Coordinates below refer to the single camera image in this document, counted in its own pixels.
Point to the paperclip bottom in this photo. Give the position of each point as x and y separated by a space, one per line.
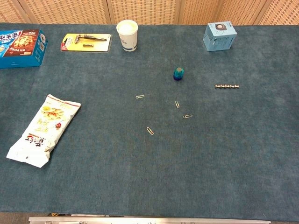
150 130

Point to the paperclip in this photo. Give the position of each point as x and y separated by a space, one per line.
177 104
187 116
150 130
140 96

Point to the silver magnet bar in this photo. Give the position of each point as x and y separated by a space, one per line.
227 86

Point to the teal table cloth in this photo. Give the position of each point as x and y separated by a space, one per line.
149 168

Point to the white paper cup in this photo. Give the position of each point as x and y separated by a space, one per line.
128 37

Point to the yellow razor blister pack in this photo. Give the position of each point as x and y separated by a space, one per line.
99 45

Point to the light blue cardboard box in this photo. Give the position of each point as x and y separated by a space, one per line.
218 38

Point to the woven wooden folding screen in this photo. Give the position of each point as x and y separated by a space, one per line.
144 10

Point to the white snack bag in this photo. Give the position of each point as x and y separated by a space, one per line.
42 130

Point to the blue chocolate cookie box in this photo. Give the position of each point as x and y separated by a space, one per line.
22 50

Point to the aluminium rail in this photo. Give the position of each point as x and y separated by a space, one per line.
149 220

